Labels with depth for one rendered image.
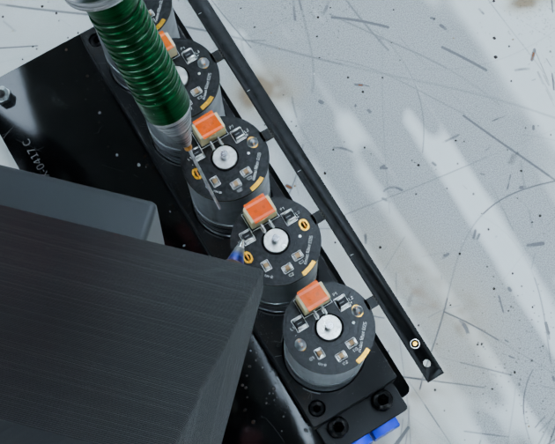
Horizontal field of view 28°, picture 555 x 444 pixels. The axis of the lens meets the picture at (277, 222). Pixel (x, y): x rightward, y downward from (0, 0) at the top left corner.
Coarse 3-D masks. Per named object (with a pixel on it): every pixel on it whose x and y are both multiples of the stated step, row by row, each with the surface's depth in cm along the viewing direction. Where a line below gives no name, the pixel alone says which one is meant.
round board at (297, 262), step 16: (288, 208) 31; (304, 208) 31; (240, 224) 30; (272, 224) 30; (288, 224) 30; (256, 240) 30; (304, 240) 30; (320, 240) 30; (256, 256) 30; (272, 256) 30; (288, 256) 30; (304, 256) 30; (272, 272) 30; (288, 272) 30; (304, 272) 30
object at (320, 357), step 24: (336, 288) 30; (288, 312) 30; (312, 312) 30; (336, 312) 30; (288, 336) 30; (312, 336) 30; (360, 336) 30; (312, 360) 30; (336, 360) 30; (360, 360) 30
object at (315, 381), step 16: (320, 320) 30; (336, 320) 30; (320, 336) 30; (336, 336) 30; (288, 352) 31; (288, 368) 34; (304, 368) 30; (352, 368) 30; (304, 384) 33; (320, 384) 32; (336, 384) 32
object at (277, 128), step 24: (192, 0) 32; (216, 24) 32; (240, 72) 32; (264, 96) 31; (264, 120) 31; (288, 144) 31; (312, 168) 31; (312, 192) 31; (312, 216) 31; (336, 216) 31; (360, 264) 30; (384, 288) 30; (384, 312) 30; (408, 336) 30; (432, 360) 29
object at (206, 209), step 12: (216, 156) 31; (228, 156) 31; (216, 168) 31; (228, 168) 31; (264, 180) 31; (192, 192) 32; (264, 192) 32; (204, 204) 32; (228, 204) 31; (240, 204) 32; (204, 216) 33; (216, 216) 33; (228, 216) 32; (216, 228) 34; (228, 228) 34
